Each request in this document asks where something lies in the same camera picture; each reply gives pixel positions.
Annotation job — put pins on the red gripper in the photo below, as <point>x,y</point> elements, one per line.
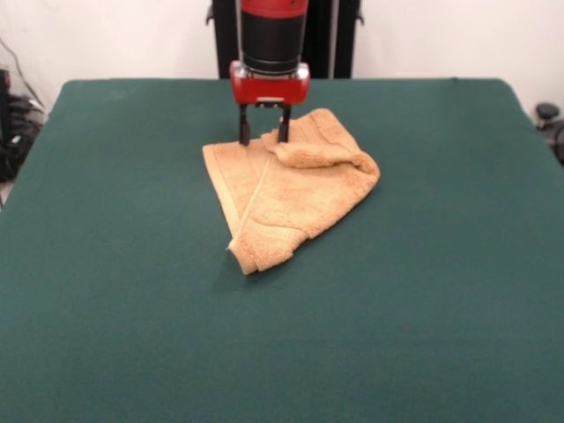
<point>271,92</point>

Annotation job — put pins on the tan terry towel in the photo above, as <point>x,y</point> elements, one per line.
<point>286,198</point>

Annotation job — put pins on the dark green table cloth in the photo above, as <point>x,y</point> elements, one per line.
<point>132,308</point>

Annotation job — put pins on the dark stand base with knob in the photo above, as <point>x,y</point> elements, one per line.
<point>22,132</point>
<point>546,110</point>

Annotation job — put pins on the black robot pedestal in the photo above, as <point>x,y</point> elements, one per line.
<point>321,44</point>

